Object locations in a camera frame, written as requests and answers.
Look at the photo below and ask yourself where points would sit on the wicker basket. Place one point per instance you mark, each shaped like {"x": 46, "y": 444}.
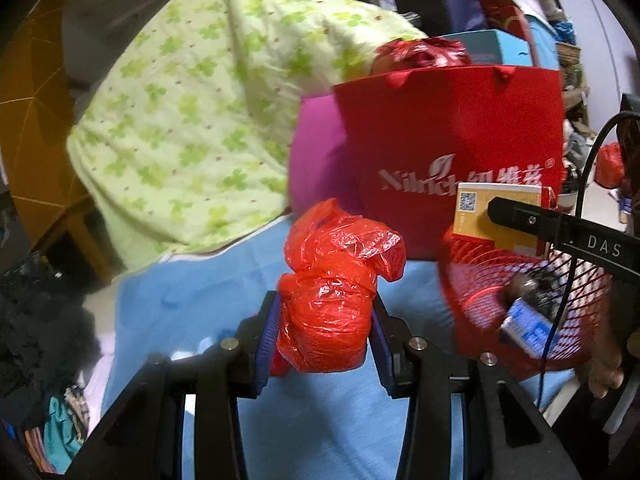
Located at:
{"x": 569, "y": 55}

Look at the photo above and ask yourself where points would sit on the black plastic bag ball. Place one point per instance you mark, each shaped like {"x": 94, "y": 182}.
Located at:
{"x": 532, "y": 285}

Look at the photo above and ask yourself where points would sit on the person's right hand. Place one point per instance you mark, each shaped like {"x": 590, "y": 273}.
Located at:
{"x": 607, "y": 355}

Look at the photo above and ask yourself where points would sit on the red paper bag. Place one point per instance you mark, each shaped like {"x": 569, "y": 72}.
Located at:
{"x": 450, "y": 125}

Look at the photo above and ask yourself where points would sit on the pink pillow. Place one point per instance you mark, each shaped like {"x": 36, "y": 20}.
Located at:
{"x": 320, "y": 160}

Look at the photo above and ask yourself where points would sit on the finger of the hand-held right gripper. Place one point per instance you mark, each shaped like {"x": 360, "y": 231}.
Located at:
{"x": 525, "y": 217}

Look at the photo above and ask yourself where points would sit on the red gift box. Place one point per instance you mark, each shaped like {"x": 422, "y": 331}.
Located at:
{"x": 505, "y": 10}

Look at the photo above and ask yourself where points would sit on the green floral quilt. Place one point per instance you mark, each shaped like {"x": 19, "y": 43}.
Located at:
{"x": 200, "y": 110}

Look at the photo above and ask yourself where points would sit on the orange white carton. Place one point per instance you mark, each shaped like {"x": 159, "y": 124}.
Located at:
{"x": 500, "y": 210}

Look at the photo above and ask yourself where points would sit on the teal cloth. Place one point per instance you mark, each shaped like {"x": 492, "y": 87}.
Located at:
{"x": 62, "y": 435}

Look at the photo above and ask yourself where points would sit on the red plastic bag ball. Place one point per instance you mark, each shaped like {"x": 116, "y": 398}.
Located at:
{"x": 330, "y": 310}

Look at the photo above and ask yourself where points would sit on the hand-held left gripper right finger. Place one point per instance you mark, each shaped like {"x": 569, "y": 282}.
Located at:
{"x": 379, "y": 350}

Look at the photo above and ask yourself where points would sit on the striped pink cloth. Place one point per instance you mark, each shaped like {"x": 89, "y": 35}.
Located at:
{"x": 35, "y": 440}

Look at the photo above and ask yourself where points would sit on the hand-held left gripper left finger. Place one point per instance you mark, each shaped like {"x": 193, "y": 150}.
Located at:
{"x": 267, "y": 345}

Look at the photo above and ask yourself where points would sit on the teal cardboard box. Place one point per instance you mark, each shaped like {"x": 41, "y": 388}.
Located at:
{"x": 490, "y": 47}

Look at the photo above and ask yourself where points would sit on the blue fleece blanket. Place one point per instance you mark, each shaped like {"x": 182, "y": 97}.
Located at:
{"x": 190, "y": 300}

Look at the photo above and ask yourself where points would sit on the black fuzzy cloth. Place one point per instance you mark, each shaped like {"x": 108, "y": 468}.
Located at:
{"x": 40, "y": 330}

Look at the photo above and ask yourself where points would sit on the shiny red plastic bag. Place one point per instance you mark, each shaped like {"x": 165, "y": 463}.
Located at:
{"x": 425, "y": 55}

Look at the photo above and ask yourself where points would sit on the red plastic mesh basket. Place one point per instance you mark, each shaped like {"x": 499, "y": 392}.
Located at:
{"x": 475, "y": 310}

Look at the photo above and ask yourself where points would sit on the small red plastic bag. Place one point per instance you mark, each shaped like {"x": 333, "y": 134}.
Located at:
{"x": 609, "y": 165}

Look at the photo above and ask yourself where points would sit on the blue carton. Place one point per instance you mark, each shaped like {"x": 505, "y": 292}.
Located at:
{"x": 527, "y": 330}

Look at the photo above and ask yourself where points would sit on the blue plastic bin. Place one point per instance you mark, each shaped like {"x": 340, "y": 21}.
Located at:
{"x": 545, "y": 42}

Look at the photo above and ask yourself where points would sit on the orange wooden cabinet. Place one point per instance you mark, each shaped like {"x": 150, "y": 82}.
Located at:
{"x": 35, "y": 110}

